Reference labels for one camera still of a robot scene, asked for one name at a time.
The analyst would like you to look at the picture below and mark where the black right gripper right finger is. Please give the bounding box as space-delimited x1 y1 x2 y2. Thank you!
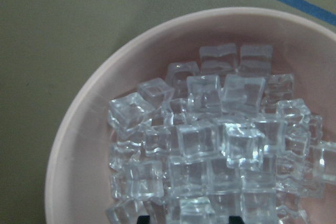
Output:
228 216 244 224

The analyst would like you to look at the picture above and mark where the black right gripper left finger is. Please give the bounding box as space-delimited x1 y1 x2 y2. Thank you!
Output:
137 215 151 224

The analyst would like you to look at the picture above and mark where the pink ice bowl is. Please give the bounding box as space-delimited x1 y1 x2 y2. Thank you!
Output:
45 7 335 223

